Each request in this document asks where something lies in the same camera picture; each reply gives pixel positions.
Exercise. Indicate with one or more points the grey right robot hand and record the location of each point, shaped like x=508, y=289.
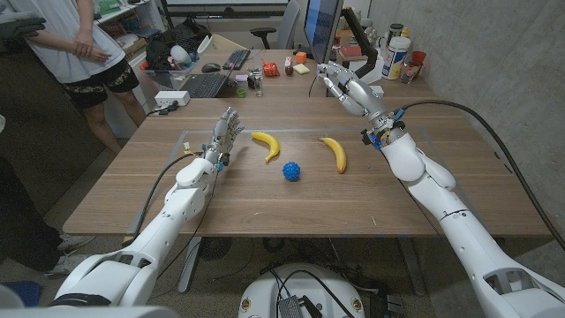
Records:
x=359, y=95

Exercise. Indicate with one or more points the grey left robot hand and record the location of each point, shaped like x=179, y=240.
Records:
x=220, y=140

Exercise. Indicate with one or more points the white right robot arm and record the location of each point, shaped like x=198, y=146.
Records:
x=463, y=234

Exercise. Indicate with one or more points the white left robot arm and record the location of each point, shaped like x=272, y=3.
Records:
x=154, y=234

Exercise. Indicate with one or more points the blue spiky stress ball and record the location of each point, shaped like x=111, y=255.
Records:
x=291, y=171

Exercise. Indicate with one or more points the white flat box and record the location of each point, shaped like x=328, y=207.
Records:
x=378, y=90

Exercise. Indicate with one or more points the red book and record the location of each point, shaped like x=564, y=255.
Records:
x=351, y=51

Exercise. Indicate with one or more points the white canister blue label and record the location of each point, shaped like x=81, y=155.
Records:
x=395, y=57

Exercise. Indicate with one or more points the small green cup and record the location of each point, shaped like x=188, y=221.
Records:
x=241, y=93

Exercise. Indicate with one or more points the strongly curved yellow banana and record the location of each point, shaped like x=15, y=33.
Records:
x=273, y=142

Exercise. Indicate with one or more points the black keyboard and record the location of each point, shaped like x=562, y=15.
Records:
x=237, y=58
x=205, y=85

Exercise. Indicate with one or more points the long yellow banana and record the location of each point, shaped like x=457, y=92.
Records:
x=339, y=154

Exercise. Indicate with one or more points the pale yellow sponge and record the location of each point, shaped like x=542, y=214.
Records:
x=302, y=69

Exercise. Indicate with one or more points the clear drinking glass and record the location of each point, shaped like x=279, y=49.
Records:
x=258, y=87

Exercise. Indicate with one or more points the orange cube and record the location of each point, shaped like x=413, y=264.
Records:
x=301, y=57

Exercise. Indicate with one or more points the red cup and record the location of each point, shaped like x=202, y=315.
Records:
x=418, y=57

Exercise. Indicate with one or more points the dark computer mouse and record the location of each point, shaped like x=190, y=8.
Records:
x=211, y=67

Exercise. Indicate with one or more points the jar with black lid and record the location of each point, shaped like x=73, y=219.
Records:
x=396, y=30

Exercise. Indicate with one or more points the dark red egg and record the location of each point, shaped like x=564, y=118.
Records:
x=289, y=70

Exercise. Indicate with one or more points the black computer monitor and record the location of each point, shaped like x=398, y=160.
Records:
x=322, y=26

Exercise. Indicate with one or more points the clear plastic bin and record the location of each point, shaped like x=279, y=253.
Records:
x=165, y=78

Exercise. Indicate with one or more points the orange plastic toy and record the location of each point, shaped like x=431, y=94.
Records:
x=271, y=69

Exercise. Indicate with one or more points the grey office chair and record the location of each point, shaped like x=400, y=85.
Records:
x=287, y=22

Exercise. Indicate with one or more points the black bag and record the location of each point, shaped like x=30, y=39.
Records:
x=185, y=35

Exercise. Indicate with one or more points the grey table leg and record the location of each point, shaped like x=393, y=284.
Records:
x=190, y=265
x=411, y=265

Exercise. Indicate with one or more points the white shelf unit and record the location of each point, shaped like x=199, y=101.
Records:
x=132, y=17

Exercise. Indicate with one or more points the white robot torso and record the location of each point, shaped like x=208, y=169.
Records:
x=265, y=296

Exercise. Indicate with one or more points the person in white t-shirt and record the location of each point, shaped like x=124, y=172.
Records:
x=66, y=44

